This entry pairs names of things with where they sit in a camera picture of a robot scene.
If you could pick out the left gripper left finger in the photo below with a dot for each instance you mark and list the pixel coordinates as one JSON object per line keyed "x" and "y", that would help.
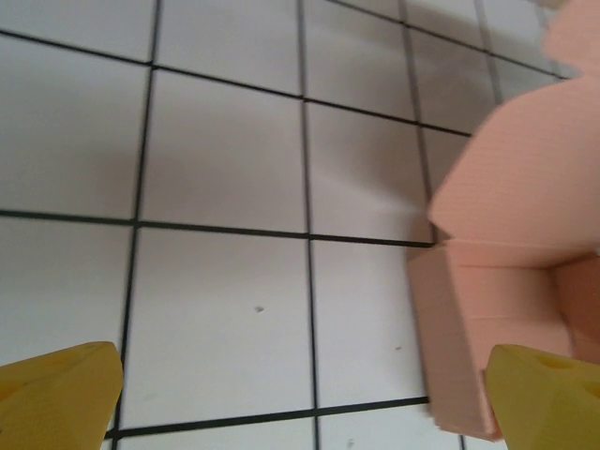
{"x": 56, "y": 398}

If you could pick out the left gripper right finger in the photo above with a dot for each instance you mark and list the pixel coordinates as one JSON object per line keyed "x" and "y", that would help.
{"x": 548, "y": 408}

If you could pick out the pink paper box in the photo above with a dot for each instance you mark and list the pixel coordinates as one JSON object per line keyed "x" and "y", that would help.
{"x": 515, "y": 187}

